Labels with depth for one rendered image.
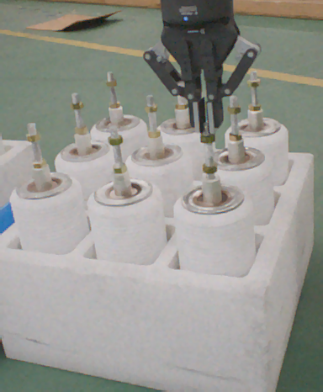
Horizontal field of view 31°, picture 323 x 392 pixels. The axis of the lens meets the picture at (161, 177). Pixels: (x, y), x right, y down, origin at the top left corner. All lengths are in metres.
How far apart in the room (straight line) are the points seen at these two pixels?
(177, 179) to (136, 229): 0.13
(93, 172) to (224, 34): 0.33
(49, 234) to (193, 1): 0.36
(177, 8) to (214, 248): 0.27
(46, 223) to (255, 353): 0.31
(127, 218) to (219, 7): 0.27
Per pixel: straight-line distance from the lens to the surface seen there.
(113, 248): 0.72
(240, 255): 0.69
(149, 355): 0.77
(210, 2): 0.59
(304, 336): 0.87
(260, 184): 0.77
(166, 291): 0.69
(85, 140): 0.86
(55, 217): 0.76
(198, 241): 0.67
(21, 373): 0.88
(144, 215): 0.70
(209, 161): 0.67
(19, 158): 1.14
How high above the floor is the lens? 0.57
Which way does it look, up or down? 25 degrees down
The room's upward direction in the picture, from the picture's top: 7 degrees counter-clockwise
